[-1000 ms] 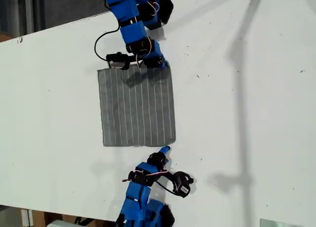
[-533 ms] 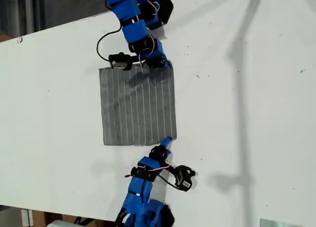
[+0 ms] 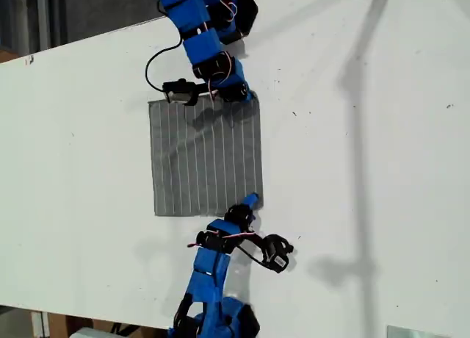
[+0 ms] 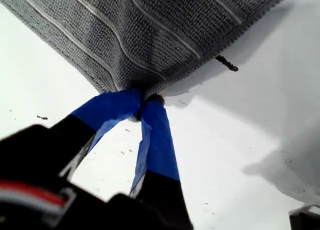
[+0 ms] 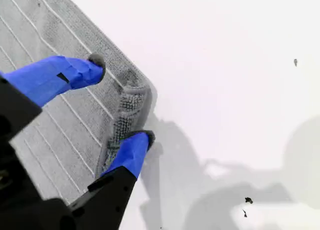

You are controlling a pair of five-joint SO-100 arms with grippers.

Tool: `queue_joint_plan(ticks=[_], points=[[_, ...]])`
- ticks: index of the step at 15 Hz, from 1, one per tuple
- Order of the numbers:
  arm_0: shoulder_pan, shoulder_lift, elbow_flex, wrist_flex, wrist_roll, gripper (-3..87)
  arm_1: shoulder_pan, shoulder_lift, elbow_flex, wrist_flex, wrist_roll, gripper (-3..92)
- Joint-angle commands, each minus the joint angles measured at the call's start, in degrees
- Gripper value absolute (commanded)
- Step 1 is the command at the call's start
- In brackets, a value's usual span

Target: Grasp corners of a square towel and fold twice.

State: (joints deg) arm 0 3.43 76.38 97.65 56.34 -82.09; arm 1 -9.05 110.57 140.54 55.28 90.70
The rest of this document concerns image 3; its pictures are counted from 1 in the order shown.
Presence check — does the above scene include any grey white-striped square towel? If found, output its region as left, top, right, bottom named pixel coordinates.
left=148, top=94, right=265, bottom=218

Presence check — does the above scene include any white plastic container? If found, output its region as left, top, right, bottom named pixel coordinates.
left=68, top=326, right=115, bottom=338

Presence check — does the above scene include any grey metal pole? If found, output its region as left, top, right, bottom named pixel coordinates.
left=35, top=0, right=51, bottom=51

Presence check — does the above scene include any white table leg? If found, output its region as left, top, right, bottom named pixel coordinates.
left=30, top=311, right=51, bottom=338

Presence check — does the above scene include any black camera stalk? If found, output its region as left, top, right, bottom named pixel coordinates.
left=183, top=81, right=222, bottom=107
left=251, top=234, right=272, bottom=251

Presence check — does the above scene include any black camera cable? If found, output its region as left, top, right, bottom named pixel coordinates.
left=145, top=36, right=184, bottom=93
left=234, top=243, right=270, bottom=270

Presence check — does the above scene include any silver black camera box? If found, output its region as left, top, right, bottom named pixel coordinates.
left=162, top=79, right=195, bottom=104

